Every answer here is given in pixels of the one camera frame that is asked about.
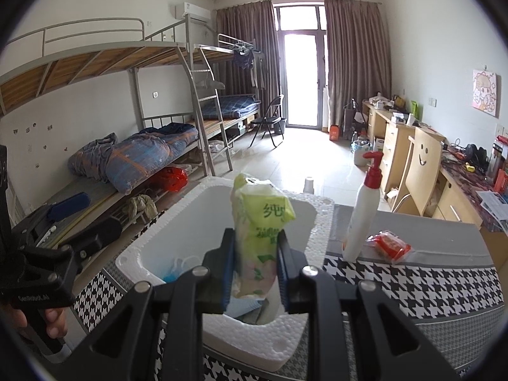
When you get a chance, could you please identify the small grey metal bunk bed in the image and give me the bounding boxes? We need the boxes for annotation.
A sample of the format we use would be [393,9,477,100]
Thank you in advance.
[192,34,264,144]

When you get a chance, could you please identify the white air conditioner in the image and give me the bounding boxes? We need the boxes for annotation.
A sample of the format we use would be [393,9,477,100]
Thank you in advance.
[175,3,212,22]

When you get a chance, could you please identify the beige crumpled cloth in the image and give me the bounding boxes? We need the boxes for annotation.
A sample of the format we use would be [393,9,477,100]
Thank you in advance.
[123,195,158,223]

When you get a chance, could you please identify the grey metal bed ladder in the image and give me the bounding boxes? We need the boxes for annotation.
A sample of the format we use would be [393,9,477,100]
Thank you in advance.
[186,45,235,177]

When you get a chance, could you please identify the dark hanging garment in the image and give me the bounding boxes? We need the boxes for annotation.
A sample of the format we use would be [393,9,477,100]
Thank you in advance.
[232,50,255,68]

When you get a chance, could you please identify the blue plaid quilt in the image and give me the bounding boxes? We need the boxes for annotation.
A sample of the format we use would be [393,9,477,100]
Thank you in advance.
[105,123,199,195]

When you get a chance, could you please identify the white pump bottle red top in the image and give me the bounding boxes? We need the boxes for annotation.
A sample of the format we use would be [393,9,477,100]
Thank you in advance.
[342,151,385,263]

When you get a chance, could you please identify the brown curtain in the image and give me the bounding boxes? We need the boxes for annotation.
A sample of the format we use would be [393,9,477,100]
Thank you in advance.
[323,0,393,128]
[215,1,284,128]

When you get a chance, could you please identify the green tissue packet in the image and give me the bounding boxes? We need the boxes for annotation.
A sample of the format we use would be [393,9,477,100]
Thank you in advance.
[231,172,296,300]

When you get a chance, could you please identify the black white houndstooth tablecloth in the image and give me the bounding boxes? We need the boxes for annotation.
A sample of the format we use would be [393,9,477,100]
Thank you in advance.
[73,202,505,381]

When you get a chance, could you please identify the dark blue checked bedding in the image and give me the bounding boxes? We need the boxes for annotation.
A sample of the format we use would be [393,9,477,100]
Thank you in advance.
[196,94,258,120]

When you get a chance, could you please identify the wooden desk with patterned cover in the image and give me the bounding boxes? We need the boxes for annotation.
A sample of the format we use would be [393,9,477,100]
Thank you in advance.
[431,155,508,255]

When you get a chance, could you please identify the glass balcony door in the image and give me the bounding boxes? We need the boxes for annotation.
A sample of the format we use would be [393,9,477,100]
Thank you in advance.
[275,6,328,130]

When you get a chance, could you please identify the red snack packet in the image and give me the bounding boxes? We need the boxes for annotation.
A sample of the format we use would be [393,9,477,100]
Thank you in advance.
[367,230,413,265]

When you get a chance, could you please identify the red lidded jug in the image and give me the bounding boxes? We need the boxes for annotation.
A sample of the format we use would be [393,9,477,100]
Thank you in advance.
[492,135,508,179]

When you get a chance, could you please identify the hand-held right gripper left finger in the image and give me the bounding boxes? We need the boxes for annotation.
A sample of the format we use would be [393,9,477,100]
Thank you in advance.
[65,228,237,381]

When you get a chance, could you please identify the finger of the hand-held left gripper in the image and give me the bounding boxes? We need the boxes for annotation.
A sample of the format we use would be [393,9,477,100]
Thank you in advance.
[59,216,122,274]
[14,191,91,247]

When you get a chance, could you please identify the wooden desk with drawers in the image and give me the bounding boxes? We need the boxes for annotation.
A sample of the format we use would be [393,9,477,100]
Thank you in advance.
[362,100,447,207]

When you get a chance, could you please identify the black folding chair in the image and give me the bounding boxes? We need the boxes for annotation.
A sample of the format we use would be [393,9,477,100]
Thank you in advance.
[249,94,286,149]

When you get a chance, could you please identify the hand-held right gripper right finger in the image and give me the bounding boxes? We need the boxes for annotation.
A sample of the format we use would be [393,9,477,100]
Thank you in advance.
[277,232,441,381]

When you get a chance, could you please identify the grey hanging garment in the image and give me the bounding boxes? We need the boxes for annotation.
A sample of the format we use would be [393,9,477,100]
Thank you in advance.
[250,50,266,88]

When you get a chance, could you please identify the person's left hand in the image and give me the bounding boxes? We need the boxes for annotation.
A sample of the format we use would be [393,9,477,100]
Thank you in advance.
[4,305,69,342]

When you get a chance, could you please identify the blue cloth item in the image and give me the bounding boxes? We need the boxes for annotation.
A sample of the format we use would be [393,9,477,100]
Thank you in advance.
[163,258,187,282]

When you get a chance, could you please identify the printed paper sheet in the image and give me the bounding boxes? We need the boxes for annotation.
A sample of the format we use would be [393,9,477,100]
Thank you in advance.
[476,190,508,221]

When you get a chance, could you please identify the grey towel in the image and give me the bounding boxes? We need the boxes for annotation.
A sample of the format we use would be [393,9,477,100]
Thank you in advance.
[228,297,274,324]

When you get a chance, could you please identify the pink cartoon wall picture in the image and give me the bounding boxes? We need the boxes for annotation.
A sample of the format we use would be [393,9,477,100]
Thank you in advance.
[471,69,498,117]

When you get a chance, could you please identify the black headphones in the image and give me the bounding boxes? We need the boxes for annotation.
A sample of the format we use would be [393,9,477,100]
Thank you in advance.
[464,143,490,167]

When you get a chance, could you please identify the white bucket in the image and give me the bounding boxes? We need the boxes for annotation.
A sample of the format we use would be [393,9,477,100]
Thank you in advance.
[353,139,371,167]

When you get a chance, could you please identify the wooden smiley face chair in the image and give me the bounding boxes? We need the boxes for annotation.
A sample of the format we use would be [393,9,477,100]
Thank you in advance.
[391,127,443,217]

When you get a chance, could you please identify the white foam box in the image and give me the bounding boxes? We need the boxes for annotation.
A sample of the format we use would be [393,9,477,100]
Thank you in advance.
[115,177,336,371]

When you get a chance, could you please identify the red plastic bag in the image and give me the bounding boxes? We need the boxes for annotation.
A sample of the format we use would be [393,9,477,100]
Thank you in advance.
[157,167,189,193]

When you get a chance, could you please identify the purple grey blanket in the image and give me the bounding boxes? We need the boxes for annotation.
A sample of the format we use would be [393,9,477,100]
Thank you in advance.
[67,133,120,183]

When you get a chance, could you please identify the large grey metal bunk bed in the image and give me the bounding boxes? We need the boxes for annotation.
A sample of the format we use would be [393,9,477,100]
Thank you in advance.
[0,18,211,255]

